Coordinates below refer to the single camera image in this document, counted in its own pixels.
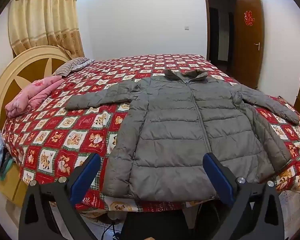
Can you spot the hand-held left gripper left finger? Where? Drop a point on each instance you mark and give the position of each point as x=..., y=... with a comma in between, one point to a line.
x=86, y=177

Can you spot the dark wooden door frame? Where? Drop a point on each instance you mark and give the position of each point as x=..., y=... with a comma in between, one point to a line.
x=207, y=25

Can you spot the grey puffer jacket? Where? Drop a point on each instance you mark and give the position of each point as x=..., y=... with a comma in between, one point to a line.
x=170, y=130

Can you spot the beige patterned curtain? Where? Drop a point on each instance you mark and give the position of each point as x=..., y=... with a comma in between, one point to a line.
x=45, y=15

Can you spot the yellow wooden bed base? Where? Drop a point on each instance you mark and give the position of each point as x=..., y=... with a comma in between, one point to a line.
x=12, y=187

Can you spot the pink folded blanket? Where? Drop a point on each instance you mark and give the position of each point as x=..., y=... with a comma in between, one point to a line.
x=32, y=95

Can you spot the red patterned bedsheet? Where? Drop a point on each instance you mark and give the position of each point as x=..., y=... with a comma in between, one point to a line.
x=65, y=132

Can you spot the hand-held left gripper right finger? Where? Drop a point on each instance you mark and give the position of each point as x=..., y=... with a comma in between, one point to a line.
x=218, y=177

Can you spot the striped pillow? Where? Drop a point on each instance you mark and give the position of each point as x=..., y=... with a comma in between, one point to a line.
x=70, y=66

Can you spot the brown wooden door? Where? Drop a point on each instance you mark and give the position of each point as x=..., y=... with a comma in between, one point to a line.
x=248, y=55

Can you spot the cream and brown headboard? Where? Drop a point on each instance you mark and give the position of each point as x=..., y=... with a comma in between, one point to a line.
x=5, y=85

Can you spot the red paper door decoration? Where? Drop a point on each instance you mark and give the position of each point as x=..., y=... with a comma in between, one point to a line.
x=249, y=18

